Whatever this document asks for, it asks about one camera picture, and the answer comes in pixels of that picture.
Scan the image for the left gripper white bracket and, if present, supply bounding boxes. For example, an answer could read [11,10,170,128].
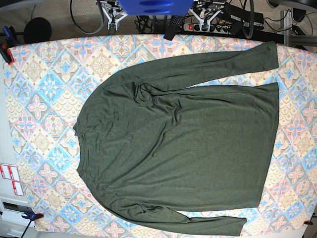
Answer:
[189,0,224,27]

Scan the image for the blue plastic box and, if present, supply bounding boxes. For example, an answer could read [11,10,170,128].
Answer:
[118,0,194,16]

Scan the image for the blue clamp upper left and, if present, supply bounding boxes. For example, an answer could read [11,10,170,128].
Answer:
[0,26,17,65]

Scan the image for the blue clamp lower left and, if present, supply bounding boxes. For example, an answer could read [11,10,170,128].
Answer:
[21,212,44,238]

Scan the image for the red and white labels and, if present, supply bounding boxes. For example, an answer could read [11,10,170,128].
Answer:
[0,164,24,196]

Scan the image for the black remote control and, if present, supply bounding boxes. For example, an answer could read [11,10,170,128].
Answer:
[163,15,185,41]

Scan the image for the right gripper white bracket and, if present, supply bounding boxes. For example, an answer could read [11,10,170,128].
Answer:
[100,0,127,30]

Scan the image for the black power adapter box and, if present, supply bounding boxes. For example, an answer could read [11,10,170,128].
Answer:
[228,6,264,35]

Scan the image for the blue clamp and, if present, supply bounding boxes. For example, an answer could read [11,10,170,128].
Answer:
[0,26,17,65]
[21,212,44,238]

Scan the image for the grey cabinet lower left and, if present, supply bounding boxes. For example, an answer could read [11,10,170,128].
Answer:
[0,196,32,238]

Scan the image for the black round stand base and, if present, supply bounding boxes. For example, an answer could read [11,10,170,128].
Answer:
[23,17,52,44]

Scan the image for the black power strip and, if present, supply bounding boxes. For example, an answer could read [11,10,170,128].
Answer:
[182,23,232,34]

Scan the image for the dark green long-sleeve shirt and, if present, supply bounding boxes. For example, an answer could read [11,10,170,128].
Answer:
[74,42,279,236]

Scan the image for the patterned pastel tablecloth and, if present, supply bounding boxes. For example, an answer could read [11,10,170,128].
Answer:
[0,35,317,238]

